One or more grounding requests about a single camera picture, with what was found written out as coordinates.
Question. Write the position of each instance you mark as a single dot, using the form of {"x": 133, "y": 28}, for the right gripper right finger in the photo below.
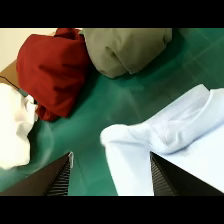
{"x": 173, "y": 181}

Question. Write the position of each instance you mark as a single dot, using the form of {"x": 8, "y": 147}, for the white garment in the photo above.
{"x": 13, "y": 130}

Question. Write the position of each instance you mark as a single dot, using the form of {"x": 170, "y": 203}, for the white T-shirt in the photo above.
{"x": 173, "y": 130}

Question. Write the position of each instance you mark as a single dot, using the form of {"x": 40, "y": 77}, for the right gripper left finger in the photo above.
{"x": 50, "y": 180}

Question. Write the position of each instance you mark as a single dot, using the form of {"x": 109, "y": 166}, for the olive brown garment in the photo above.
{"x": 130, "y": 50}

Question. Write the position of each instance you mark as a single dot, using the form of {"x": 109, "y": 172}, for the red garment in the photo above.
{"x": 53, "y": 73}

